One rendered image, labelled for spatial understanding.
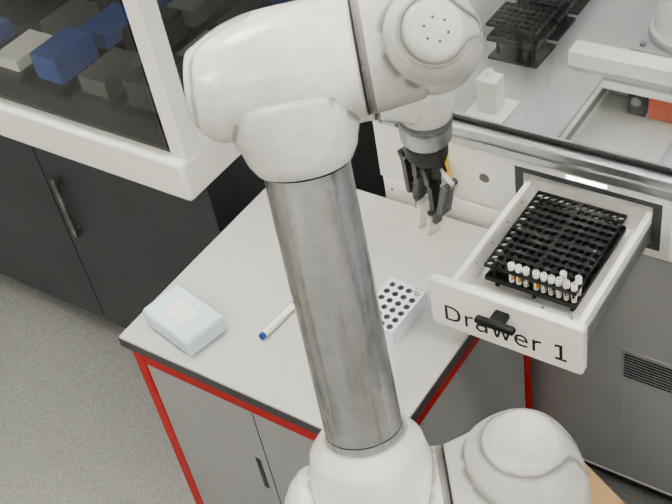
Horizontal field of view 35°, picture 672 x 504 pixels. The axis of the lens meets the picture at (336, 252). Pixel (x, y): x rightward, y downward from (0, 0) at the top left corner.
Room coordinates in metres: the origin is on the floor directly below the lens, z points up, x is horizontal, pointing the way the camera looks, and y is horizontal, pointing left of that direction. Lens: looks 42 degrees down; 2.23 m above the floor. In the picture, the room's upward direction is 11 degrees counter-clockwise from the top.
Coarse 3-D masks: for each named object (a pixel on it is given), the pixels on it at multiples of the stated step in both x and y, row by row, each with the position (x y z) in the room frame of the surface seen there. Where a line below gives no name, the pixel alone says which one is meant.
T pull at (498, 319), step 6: (498, 312) 1.22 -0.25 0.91; (504, 312) 1.21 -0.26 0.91; (474, 318) 1.22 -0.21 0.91; (480, 318) 1.21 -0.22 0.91; (486, 318) 1.21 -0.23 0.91; (492, 318) 1.21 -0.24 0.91; (498, 318) 1.20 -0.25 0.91; (504, 318) 1.20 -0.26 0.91; (480, 324) 1.21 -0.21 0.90; (486, 324) 1.20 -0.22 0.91; (492, 324) 1.19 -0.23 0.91; (498, 324) 1.19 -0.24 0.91; (504, 324) 1.19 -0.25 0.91; (498, 330) 1.18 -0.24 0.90; (504, 330) 1.18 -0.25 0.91; (510, 330) 1.17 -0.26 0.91
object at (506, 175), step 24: (384, 144) 1.77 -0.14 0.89; (456, 144) 1.65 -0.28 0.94; (384, 168) 1.77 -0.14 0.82; (456, 168) 1.65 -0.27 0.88; (480, 168) 1.62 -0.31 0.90; (504, 168) 1.58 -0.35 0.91; (528, 168) 1.55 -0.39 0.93; (456, 192) 1.66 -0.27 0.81; (480, 192) 1.62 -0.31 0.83; (504, 192) 1.58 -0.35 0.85; (600, 192) 1.45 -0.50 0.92; (624, 192) 1.42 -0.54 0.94
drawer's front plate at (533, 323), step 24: (432, 288) 1.31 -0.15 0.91; (456, 288) 1.28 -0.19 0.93; (432, 312) 1.31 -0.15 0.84; (480, 312) 1.25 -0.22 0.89; (528, 312) 1.19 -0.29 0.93; (480, 336) 1.25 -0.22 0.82; (528, 336) 1.19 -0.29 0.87; (552, 336) 1.16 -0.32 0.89; (576, 336) 1.13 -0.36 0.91; (552, 360) 1.16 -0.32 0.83; (576, 360) 1.13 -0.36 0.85
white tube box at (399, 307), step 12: (384, 288) 1.44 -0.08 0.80; (396, 288) 1.44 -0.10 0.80; (408, 288) 1.43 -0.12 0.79; (420, 288) 1.42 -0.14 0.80; (384, 300) 1.41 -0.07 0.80; (396, 300) 1.41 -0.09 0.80; (408, 300) 1.40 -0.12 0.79; (420, 300) 1.40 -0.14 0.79; (384, 312) 1.38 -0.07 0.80; (396, 312) 1.38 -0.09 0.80; (408, 312) 1.37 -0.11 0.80; (420, 312) 1.39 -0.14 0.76; (384, 324) 1.35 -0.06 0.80; (396, 324) 1.35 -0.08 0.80; (408, 324) 1.36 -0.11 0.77; (396, 336) 1.33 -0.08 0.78
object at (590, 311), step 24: (528, 192) 1.54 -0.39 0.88; (552, 192) 1.53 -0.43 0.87; (576, 192) 1.50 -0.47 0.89; (504, 216) 1.47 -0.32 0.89; (648, 216) 1.39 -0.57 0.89; (624, 240) 1.40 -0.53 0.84; (648, 240) 1.38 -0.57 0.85; (480, 264) 1.39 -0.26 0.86; (624, 264) 1.30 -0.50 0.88; (480, 288) 1.35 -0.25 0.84; (504, 288) 1.34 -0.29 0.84; (600, 288) 1.24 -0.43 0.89; (576, 312) 1.25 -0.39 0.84; (600, 312) 1.22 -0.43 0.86
